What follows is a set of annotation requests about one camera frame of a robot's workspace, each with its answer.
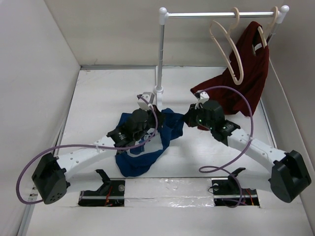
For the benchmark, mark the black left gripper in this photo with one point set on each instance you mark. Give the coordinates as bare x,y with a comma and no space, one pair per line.
160,117

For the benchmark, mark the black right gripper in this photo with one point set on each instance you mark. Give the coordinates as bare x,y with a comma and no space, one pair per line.
189,117

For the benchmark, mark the blue printed t-shirt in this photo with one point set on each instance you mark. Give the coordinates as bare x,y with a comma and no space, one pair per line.
137,161

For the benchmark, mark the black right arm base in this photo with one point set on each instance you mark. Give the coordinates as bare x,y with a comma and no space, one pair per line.
226,193

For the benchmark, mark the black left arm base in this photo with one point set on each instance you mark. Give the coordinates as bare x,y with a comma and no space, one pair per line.
110,194

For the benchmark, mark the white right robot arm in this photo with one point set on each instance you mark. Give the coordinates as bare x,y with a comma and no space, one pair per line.
287,174

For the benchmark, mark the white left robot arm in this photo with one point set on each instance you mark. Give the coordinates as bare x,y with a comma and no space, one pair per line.
52,176

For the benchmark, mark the dark red t-shirt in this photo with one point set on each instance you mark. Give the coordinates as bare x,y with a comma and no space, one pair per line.
255,62

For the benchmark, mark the wooden hanger with shirt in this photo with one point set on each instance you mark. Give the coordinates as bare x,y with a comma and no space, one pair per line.
263,33

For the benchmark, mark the white clothes rack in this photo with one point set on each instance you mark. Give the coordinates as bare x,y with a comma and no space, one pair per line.
234,13

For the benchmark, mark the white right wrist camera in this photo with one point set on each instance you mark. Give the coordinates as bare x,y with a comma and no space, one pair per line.
202,97

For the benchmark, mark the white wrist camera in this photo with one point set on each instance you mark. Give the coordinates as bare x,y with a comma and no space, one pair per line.
145,100
202,97

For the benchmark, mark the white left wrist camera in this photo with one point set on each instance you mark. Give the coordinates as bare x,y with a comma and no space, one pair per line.
145,100

